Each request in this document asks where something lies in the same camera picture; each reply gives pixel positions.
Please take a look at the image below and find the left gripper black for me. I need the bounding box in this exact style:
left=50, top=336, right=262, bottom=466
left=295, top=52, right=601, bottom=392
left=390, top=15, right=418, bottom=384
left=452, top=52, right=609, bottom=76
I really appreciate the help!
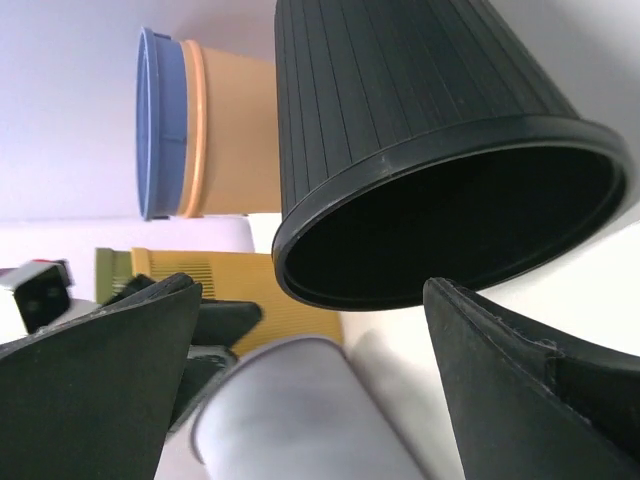
left=169, top=299, right=262, bottom=430

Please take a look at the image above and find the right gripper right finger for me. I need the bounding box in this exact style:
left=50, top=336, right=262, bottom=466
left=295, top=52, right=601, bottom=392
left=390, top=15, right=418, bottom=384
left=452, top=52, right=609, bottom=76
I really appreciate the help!
left=423, top=278, right=639, bottom=479

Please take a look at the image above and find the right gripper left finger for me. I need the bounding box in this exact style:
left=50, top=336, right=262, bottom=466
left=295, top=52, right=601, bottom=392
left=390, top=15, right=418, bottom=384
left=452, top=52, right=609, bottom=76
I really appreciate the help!
left=1, top=274, right=202, bottom=479

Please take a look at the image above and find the light grey round bin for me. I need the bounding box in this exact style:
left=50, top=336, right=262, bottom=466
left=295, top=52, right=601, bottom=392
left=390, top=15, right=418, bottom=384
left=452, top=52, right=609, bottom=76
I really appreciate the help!
left=189, top=335, right=431, bottom=480

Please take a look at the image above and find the black ribbed round bin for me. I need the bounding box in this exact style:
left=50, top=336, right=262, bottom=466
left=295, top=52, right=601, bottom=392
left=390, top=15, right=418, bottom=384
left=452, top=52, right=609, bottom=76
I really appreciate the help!
left=272, top=1, right=639, bottom=311

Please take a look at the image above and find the tan mesh square basket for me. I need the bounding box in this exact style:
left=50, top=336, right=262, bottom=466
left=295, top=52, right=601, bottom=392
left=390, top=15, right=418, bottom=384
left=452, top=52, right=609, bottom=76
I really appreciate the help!
left=131, top=248, right=344, bottom=356

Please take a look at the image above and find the green mesh square basket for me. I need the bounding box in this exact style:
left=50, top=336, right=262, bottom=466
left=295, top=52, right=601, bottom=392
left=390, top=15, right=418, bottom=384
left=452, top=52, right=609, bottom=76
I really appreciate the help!
left=95, top=248, right=133, bottom=304

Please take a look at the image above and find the tan round bin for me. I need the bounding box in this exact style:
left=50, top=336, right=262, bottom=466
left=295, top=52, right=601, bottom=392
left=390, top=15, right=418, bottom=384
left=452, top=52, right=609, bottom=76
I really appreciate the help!
left=177, top=40, right=281, bottom=218

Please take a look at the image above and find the blue round bin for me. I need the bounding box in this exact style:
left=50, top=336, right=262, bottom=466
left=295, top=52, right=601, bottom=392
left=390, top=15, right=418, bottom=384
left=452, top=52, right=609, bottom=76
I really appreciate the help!
left=135, top=28, right=188, bottom=221

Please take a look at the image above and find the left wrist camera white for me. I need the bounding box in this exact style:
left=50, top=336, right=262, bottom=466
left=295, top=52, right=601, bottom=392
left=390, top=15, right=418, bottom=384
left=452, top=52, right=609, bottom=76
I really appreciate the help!
left=1, top=259, right=72, bottom=342

